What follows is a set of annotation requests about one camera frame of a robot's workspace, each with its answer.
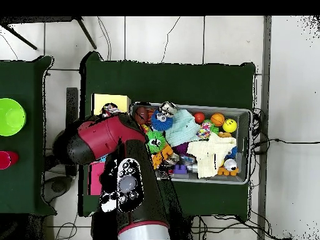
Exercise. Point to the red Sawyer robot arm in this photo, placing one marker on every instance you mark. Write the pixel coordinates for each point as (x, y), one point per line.
(105, 137)

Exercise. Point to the wooden box with three holes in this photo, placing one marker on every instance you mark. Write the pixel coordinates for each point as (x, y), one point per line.
(112, 100)

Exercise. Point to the clear mesh bin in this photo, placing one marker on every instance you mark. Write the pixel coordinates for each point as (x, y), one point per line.
(242, 155)

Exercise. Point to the green spiky toy with eyes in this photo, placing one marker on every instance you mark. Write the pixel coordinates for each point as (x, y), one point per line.
(160, 136)

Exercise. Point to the blue spiky toy with eyes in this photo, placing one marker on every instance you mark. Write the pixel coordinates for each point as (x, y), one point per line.
(161, 123)

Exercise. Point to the orange toothed toy block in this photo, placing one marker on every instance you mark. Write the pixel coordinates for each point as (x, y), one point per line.
(162, 155)

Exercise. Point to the light blue cloth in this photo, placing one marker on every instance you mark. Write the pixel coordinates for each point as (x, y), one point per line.
(182, 130)

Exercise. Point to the crushed silver drink can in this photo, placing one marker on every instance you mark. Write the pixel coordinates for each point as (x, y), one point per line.
(168, 108)

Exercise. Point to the brown toy football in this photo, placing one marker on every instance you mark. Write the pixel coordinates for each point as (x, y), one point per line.
(143, 113)

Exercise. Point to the small red-orange ball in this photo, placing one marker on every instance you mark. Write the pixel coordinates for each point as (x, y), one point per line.
(199, 118)

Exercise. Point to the dark green table cloth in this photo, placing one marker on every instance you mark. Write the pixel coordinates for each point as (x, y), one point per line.
(25, 75)
(175, 85)

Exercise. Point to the cream cloth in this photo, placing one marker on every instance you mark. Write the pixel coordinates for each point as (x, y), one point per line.
(207, 155)

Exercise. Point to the orange toy basketball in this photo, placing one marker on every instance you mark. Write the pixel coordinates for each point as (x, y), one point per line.
(217, 119)

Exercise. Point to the yellow smiley ball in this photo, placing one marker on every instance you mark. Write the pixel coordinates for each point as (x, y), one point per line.
(229, 125)

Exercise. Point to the black flat stand bar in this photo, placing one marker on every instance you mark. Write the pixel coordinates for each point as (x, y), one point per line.
(72, 102)

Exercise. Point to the grey round stand base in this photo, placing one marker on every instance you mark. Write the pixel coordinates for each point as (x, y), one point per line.
(58, 186)

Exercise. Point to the black tripod stand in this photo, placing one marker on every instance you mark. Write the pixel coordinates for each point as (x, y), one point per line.
(86, 33)

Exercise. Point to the lime green plastic bowl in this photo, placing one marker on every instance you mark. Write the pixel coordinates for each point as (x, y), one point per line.
(11, 117)

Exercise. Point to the pink-red plastic cup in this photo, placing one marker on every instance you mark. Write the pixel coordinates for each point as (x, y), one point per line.
(12, 158)

